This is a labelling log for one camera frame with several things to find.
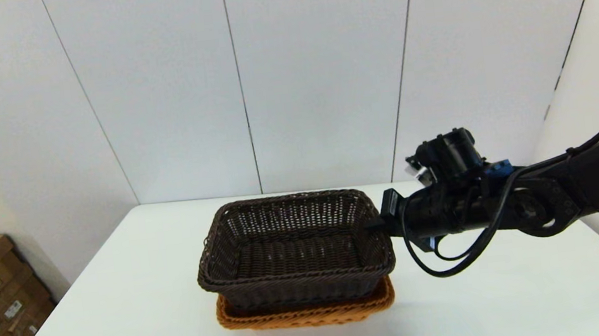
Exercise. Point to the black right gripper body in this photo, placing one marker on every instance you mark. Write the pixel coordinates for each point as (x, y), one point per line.
(432, 212)

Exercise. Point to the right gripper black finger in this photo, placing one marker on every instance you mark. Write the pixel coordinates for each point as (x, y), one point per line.
(375, 223)

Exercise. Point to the dark brown wicker basket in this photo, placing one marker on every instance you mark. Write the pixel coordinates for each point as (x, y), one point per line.
(291, 252)

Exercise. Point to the orange wicker basket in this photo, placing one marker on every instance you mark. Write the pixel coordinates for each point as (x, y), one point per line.
(304, 316)

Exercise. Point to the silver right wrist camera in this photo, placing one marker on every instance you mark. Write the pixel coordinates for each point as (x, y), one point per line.
(419, 172)

